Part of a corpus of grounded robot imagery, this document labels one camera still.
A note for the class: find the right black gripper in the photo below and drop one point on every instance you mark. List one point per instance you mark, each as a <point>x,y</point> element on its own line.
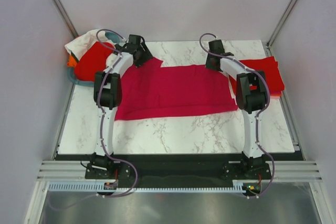
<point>208,65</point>

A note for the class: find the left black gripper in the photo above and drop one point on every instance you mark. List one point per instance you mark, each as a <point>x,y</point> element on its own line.
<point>147,55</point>

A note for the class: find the magenta t shirt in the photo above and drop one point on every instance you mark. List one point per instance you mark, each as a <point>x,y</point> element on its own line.
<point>154,91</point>

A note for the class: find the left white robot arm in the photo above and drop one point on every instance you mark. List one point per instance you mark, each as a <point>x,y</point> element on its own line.
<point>107,94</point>

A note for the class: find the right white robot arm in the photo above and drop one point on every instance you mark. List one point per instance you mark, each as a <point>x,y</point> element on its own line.
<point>252,98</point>

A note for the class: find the teal laundry basket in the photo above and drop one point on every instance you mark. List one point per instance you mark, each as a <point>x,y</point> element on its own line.
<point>102,36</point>

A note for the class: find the red t shirt in basket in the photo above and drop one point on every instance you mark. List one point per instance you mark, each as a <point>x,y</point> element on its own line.
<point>92,61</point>

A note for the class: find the folded red t shirt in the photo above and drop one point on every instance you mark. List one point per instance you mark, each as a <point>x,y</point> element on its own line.
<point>270,68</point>

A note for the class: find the white t shirt in basket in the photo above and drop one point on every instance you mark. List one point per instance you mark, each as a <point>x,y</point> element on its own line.
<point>80,45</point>

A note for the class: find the orange garment in basket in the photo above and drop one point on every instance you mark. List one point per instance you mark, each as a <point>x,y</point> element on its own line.
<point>72,61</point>

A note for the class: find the folded orange t shirt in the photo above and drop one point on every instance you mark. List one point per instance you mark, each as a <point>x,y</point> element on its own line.
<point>275,94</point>

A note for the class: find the left aluminium frame post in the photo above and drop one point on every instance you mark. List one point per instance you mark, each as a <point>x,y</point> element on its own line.
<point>66,18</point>

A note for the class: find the aluminium frame post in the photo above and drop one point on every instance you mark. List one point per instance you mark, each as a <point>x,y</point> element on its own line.
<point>66,18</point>
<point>291,5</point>

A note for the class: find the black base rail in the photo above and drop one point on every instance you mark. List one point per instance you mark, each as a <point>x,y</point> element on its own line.
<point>178,170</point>

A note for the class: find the right aluminium frame post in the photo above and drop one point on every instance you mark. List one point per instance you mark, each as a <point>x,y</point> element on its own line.
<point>291,5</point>

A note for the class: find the white slotted cable duct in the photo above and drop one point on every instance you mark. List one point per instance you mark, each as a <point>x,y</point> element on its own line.
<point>106,187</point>

